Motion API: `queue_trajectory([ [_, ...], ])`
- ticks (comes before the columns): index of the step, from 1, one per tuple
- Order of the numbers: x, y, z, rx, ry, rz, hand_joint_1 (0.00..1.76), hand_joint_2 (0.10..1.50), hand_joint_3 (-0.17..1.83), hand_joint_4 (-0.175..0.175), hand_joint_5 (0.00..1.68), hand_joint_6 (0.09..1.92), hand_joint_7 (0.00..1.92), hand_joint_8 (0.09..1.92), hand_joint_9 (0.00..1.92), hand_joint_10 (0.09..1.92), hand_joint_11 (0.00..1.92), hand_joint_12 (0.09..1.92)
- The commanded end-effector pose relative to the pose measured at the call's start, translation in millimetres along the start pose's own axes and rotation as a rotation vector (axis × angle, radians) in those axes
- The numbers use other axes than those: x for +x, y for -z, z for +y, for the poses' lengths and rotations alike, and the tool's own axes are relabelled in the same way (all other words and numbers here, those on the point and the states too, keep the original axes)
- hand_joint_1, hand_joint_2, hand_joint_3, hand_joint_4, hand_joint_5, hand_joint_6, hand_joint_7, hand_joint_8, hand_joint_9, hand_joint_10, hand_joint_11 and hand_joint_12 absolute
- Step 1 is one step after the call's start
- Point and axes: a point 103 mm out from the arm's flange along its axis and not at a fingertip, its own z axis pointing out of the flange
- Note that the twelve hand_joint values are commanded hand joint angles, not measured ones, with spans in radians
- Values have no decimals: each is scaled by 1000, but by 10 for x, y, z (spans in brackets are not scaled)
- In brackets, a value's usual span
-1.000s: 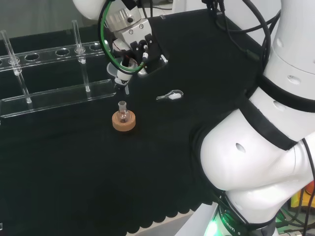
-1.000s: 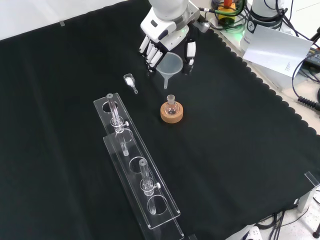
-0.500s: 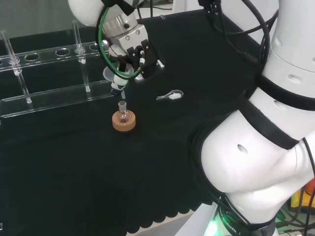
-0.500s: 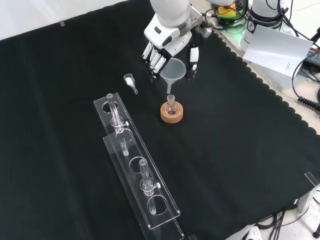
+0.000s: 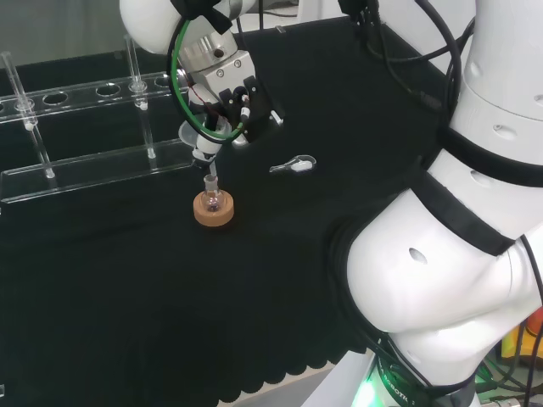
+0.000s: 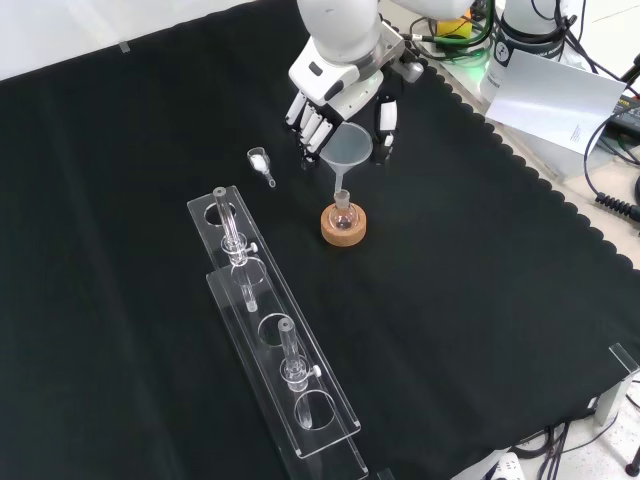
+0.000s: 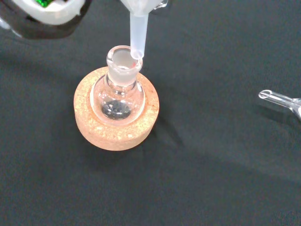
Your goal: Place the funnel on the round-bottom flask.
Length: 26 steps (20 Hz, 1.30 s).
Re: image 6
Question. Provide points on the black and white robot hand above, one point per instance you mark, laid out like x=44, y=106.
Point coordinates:
x=345, y=85

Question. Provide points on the clear plastic funnel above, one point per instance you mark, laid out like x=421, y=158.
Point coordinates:
x=347, y=145

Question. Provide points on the glass weighing funnel with powder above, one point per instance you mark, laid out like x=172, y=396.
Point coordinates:
x=258, y=160

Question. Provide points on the small round-bottom glass flask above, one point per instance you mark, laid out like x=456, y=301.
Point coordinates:
x=343, y=217

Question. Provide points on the clear acrylic funnel stand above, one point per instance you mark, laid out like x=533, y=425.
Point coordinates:
x=280, y=360

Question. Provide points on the yellow stop button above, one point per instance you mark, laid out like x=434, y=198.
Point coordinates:
x=455, y=31

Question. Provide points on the pale board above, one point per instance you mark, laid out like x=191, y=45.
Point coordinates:
x=550, y=100

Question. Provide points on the grey tape piece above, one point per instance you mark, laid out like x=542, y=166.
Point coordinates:
x=125, y=47

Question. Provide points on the black cloth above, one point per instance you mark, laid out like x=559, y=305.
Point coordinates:
x=450, y=300

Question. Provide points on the black electronics box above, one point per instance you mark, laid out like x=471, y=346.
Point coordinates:
x=627, y=125

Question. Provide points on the white power strip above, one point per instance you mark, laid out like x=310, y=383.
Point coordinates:
x=505, y=467

